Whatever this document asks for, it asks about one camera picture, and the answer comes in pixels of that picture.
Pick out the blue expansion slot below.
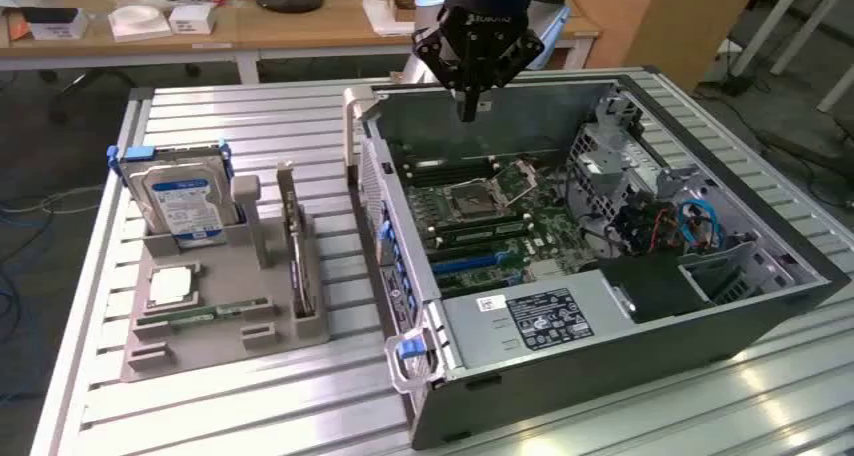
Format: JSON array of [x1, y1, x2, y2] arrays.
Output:
[[430, 252, 507, 278]]

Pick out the loose green RAM stick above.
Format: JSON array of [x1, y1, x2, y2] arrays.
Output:
[[135, 299, 267, 328]]

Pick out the black chair base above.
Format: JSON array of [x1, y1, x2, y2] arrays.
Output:
[[36, 60, 206, 125]]

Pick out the wooden desk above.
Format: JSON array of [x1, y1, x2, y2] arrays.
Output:
[[0, 0, 602, 86]]

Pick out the graphics card with metal bracket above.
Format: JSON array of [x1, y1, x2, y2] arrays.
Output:
[[275, 159, 323, 323]]

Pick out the installed RAM stick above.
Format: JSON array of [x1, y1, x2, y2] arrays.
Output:
[[433, 219, 534, 246]]

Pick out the white paper stack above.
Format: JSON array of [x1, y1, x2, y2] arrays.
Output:
[[362, 0, 421, 38]]

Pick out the small white labelled box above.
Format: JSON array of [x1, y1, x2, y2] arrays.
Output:
[[167, 4, 218, 35]]

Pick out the white box with black lid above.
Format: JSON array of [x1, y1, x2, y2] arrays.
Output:
[[26, 7, 91, 41]]

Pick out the blue wire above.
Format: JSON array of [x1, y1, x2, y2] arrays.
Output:
[[677, 199, 729, 251]]

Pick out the grey floor cable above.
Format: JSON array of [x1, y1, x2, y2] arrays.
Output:
[[0, 183, 102, 218]]

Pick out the hard disk with blue rails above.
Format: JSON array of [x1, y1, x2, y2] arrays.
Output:
[[106, 138, 235, 251]]

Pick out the metal disk cage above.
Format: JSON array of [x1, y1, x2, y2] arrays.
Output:
[[565, 88, 673, 230]]

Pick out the green motherboard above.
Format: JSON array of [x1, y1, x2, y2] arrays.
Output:
[[390, 143, 602, 300]]

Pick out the white flat box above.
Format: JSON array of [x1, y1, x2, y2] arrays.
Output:
[[107, 4, 174, 43]]

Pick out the blue case latch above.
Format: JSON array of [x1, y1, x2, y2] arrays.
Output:
[[393, 338, 427, 363]]

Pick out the black open PC case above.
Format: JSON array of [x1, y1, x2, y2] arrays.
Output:
[[342, 70, 854, 452]]

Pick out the grey parts rack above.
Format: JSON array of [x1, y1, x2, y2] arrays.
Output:
[[119, 173, 335, 383]]

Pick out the wooden cabinet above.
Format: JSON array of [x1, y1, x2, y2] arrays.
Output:
[[566, 0, 768, 85]]

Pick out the CPU socket with metal frame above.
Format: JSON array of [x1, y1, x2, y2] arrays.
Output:
[[490, 158, 546, 208]]

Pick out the grey power supply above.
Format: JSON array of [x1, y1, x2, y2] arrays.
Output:
[[438, 270, 636, 372]]

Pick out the CPU chip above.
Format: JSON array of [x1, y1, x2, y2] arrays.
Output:
[[146, 266, 203, 308]]

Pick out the red and black wires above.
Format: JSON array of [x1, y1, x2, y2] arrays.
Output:
[[624, 200, 677, 255]]

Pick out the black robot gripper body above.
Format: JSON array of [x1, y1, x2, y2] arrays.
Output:
[[438, 0, 537, 65]]

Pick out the metal disk bay bracket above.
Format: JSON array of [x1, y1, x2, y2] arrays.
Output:
[[677, 233, 806, 307]]

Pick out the white table frame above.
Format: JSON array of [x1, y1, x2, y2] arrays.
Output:
[[726, 0, 854, 115]]

